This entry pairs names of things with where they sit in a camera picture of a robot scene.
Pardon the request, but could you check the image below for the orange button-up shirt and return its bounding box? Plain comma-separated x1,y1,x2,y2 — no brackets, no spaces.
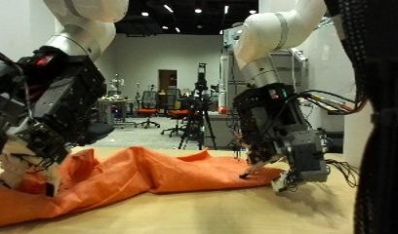
0,145,286,229

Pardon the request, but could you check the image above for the low grey counter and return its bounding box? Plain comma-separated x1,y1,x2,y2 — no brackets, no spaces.
204,111,249,151

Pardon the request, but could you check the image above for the light wooden office desk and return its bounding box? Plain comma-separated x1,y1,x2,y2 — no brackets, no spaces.
94,97,138,126

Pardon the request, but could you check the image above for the orange seat office chair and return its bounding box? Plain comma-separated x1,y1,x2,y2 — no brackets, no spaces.
133,91,162,130
160,108,192,137

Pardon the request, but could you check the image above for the brown door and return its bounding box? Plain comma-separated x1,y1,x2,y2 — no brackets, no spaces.
158,69,178,94

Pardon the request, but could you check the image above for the coloured wire bundle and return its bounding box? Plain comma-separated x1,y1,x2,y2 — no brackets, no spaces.
296,89,372,115

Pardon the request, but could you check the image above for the black camera tripod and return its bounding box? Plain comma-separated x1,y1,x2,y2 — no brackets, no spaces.
177,62,218,151

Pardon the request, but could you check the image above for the black braided cable sleeve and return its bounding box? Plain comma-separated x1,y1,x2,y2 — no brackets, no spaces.
324,0,398,234

